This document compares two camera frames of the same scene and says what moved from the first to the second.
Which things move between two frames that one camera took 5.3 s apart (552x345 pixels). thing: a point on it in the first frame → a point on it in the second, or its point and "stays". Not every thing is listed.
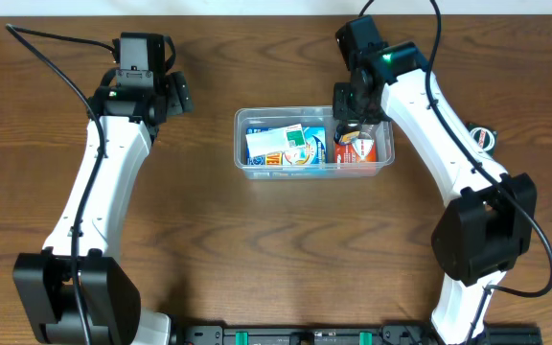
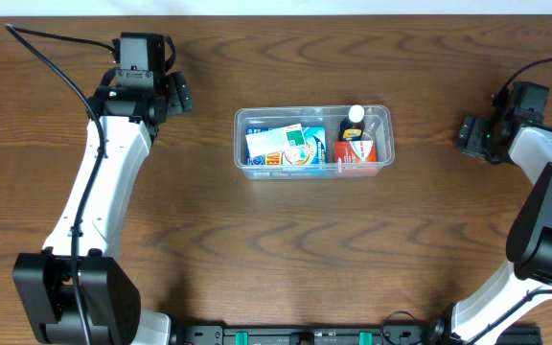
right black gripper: x=349 y=112 → x=471 y=136
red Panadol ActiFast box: x=360 y=150 stays
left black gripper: x=180 y=94 stays
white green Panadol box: x=275 y=140 stays
